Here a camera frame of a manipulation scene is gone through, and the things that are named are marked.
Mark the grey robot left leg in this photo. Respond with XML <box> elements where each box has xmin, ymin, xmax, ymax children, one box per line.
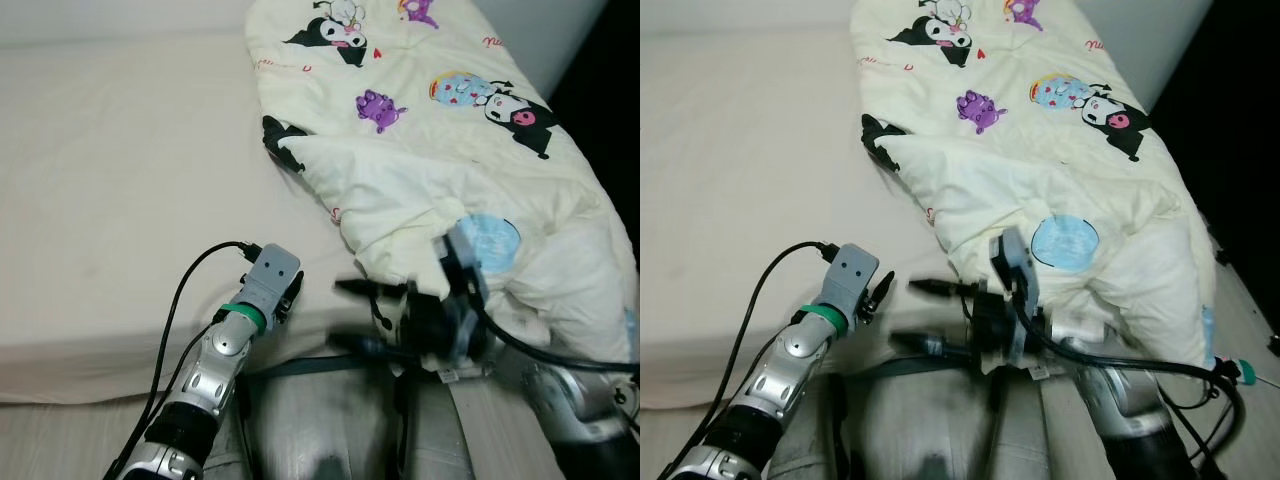
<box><xmin>828</xmin><ymin>364</ymin><xmax>1003</xmax><ymax>480</ymax></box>
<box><xmin>238</xmin><ymin>364</ymin><xmax>403</xmax><ymax>480</ymax></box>

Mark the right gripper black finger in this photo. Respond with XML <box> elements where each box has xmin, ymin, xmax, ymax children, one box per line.
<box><xmin>327</xmin><ymin>329</ymin><xmax>407</xmax><ymax>362</ymax></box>
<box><xmin>889</xmin><ymin>331</ymin><xmax>972</xmax><ymax>360</ymax></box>
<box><xmin>332</xmin><ymin>277</ymin><xmax>412</xmax><ymax>302</ymax></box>
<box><xmin>907</xmin><ymin>277</ymin><xmax>977</xmax><ymax>300</ymax></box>

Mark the bed with cream sheet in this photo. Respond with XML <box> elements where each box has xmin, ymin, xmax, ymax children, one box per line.
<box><xmin>0</xmin><ymin>35</ymin><xmax>640</xmax><ymax>407</ymax></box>
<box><xmin>640</xmin><ymin>30</ymin><xmax>1253</xmax><ymax>407</ymax></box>

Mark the cream cartoon print quilt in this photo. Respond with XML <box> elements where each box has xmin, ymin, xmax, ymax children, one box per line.
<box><xmin>849</xmin><ymin>0</ymin><xmax>1217</xmax><ymax>372</ymax></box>
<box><xmin>244</xmin><ymin>0</ymin><xmax>640</xmax><ymax>377</ymax></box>

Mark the dark teal bed frame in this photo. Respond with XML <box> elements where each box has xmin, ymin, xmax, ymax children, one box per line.
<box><xmin>248</xmin><ymin>354</ymin><xmax>403</xmax><ymax>378</ymax></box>
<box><xmin>858</xmin><ymin>354</ymin><xmax>993</xmax><ymax>378</ymax></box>

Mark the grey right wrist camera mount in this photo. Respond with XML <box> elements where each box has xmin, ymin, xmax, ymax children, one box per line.
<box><xmin>444</xmin><ymin>221</ymin><xmax>494</xmax><ymax>302</ymax></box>
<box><xmin>989</xmin><ymin>224</ymin><xmax>1042</xmax><ymax>302</ymax></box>

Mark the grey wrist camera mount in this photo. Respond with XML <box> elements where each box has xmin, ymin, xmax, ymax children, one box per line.
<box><xmin>239</xmin><ymin>244</ymin><xmax>304</xmax><ymax>317</ymax></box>
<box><xmin>444</xmin><ymin>221</ymin><xmax>494</xmax><ymax>302</ymax></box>
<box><xmin>819</xmin><ymin>242</ymin><xmax>882</xmax><ymax>317</ymax></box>
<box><xmin>989</xmin><ymin>224</ymin><xmax>1042</xmax><ymax>302</ymax></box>

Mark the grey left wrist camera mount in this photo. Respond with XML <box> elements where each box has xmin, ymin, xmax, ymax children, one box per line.
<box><xmin>819</xmin><ymin>242</ymin><xmax>882</xmax><ymax>317</ymax></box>
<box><xmin>239</xmin><ymin>244</ymin><xmax>304</xmax><ymax>317</ymax></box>

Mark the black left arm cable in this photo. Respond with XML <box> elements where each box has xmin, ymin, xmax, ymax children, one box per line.
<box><xmin>663</xmin><ymin>239</ymin><xmax>837</xmax><ymax>480</ymax></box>
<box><xmin>103</xmin><ymin>239</ymin><xmax>264</xmax><ymax>480</ymax></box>

